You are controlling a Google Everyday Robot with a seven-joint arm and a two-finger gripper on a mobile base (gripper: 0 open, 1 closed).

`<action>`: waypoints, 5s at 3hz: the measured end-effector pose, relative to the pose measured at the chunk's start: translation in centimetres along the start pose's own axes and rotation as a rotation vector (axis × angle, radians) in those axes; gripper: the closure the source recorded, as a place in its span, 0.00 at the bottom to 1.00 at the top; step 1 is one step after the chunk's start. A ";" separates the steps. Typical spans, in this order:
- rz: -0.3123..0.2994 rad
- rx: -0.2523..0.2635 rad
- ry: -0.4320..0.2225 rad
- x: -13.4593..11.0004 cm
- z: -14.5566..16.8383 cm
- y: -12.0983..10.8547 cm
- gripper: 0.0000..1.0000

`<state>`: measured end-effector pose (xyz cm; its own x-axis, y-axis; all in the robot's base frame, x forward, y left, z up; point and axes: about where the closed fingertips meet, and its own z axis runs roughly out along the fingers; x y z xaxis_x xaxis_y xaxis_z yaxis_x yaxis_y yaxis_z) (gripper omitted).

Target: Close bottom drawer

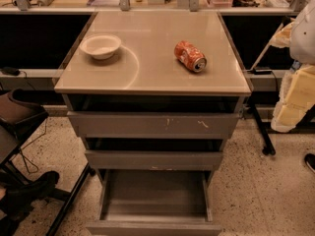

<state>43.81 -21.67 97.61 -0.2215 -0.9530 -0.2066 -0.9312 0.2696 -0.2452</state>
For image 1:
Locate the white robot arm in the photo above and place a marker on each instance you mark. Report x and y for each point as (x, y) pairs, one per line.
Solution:
(297, 93)

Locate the grey drawer cabinet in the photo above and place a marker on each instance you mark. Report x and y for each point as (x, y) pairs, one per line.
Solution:
(144, 75)

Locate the grey top drawer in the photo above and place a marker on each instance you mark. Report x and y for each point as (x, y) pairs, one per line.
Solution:
(152, 125)

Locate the grey drawer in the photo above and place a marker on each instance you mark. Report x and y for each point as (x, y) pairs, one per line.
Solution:
(152, 125)
(154, 160)
(154, 203)

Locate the grey middle drawer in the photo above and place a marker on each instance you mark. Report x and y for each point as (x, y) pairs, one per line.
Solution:
(154, 160)

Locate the grey bottom drawer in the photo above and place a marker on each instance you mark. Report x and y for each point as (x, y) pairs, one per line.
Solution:
(154, 203)

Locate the orange soda can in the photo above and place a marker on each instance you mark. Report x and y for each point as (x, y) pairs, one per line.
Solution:
(190, 56)

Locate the white bowl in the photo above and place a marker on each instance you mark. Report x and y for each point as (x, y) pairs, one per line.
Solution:
(100, 46)

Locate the black power adapter right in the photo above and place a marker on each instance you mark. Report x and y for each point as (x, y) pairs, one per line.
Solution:
(262, 71)

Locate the black power adapter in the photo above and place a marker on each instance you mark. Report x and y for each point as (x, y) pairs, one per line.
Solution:
(262, 71)
(10, 71)

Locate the white leaning rod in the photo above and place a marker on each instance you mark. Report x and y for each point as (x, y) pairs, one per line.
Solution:
(265, 49)

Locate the black table leg stand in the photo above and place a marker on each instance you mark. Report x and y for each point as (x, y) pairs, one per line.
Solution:
(268, 148)

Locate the black diagonal floor bar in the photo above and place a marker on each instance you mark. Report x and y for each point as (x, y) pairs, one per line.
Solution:
(69, 200)

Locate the black power adapter left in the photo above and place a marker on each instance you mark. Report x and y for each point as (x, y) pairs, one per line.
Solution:
(10, 71)

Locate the black shoe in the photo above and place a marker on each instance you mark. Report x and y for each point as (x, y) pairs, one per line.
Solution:
(310, 161)

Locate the black office chair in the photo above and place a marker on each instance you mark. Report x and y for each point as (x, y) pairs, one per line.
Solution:
(18, 120)

